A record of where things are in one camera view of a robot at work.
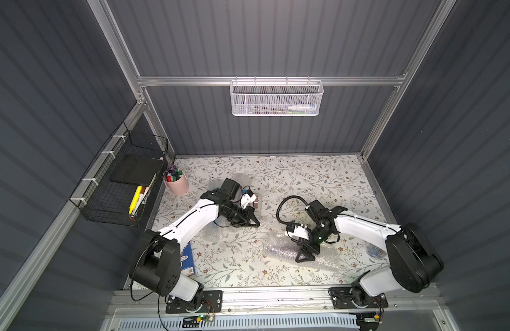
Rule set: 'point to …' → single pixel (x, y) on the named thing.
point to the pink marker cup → (176, 180)
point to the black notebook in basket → (136, 169)
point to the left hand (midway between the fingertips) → (261, 228)
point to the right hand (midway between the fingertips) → (301, 250)
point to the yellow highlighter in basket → (135, 200)
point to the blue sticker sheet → (187, 265)
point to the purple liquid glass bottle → (283, 250)
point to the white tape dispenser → (256, 202)
